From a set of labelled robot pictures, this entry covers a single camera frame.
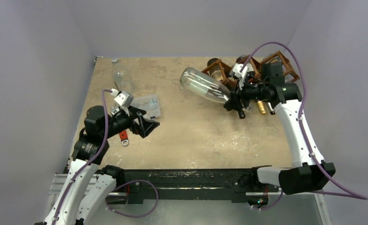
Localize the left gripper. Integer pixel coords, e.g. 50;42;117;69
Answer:
101;105;159;139

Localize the clear glass bottle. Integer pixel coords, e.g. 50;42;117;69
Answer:
111;58;135;94
180;67;230;104

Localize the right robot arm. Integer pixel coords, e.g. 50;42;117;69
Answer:
224;62;336;195

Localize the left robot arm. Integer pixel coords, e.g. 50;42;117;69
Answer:
41;105;160;225

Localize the dark bottle black cap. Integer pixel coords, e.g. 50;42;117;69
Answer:
238;109;246;119

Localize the red wine bottle gold cap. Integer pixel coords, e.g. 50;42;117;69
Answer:
255;100;267;115

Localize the wooden wine rack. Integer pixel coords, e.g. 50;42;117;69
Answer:
202;51;300;90

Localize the dark bottle silver cap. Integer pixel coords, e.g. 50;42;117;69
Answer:
207;58;231;87

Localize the green bottle silver neck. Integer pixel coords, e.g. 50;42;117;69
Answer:
266;102;276;115

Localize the clear bottle black cap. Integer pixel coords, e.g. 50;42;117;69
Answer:
261;54;289;67

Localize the red adjustable wrench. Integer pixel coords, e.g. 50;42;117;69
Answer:
119;130;130;147

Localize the clear plastic screw box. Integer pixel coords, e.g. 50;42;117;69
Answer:
130;94;161;120

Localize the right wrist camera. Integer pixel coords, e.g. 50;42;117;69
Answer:
230;63;254;90

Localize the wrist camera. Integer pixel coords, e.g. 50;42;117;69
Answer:
110;89;134;108
230;63;254;90

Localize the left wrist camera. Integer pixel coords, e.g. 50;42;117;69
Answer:
110;89;134;108

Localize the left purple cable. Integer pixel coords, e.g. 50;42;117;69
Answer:
51;89;114;225

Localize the purple cable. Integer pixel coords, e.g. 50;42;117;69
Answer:
238;41;368;201
51;89;114;225

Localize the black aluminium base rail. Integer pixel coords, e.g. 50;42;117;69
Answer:
48;168;324;206

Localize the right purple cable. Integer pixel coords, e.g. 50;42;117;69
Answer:
238;41;368;201

